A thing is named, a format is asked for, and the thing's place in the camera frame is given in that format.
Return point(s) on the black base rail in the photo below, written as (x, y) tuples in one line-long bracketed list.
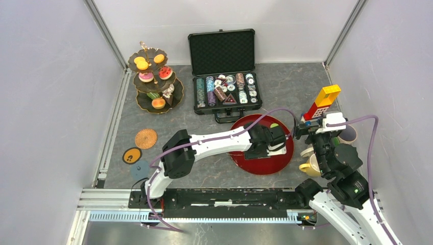
[(219, 205)]

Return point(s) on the red round tray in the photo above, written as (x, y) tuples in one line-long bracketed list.
[(263, 166)]

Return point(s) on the red frosted donut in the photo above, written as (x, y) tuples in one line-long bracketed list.
[(165, 72)]

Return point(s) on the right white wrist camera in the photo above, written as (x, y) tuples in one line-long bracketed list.
[(333, 121)]

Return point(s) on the pink frosted donut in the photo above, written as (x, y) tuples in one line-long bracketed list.
[(146, 77)]

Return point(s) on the woven coaster left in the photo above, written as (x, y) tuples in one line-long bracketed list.
[(146, 138)]

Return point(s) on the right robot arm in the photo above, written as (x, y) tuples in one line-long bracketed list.
[(348, 203)]

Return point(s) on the beige purple mug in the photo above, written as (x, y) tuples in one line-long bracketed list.
[(348, 135)]

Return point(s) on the yellow round cookie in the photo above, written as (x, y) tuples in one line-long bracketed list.
[(159, 58)]

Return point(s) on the orange black coaster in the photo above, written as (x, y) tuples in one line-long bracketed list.
[(132, 155)]

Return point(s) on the chocolate cake slice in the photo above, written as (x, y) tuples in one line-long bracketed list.
[(168, 98)]

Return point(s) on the orange waffle biscuit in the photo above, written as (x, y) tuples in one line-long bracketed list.
[(139, 59)]

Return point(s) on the toy block tower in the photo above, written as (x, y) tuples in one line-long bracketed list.
[(322, 103)]

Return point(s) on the three-tier dessert stand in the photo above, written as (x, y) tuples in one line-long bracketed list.
[(158, 85)]

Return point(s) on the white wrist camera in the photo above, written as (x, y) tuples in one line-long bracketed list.
[(277, 150), (333, 121)]

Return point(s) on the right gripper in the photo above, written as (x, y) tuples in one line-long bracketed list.
[(311, 129)]

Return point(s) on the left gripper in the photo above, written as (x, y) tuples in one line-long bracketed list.
[(248, 155)]

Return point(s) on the white striped donut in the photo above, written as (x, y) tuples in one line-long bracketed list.
[(169, 91)]

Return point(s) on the orange peach bun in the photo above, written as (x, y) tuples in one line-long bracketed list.
[(158, 103)]

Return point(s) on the white rectangular pastry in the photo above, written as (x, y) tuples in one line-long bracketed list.
[(153, 95)]

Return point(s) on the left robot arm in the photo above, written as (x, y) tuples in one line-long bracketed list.
[(183, 150)]

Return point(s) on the black poker chip case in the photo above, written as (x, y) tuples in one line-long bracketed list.
[(225, 83)]

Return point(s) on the green bowl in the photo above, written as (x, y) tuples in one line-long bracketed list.
[(335, 141)]

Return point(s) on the yellow cup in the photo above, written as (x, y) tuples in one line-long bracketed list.
[(311, 167)]

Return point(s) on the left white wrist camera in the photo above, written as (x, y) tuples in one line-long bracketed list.
[(277, 150)]

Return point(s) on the orange round biscuit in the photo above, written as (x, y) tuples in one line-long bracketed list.
[(142, 65)]

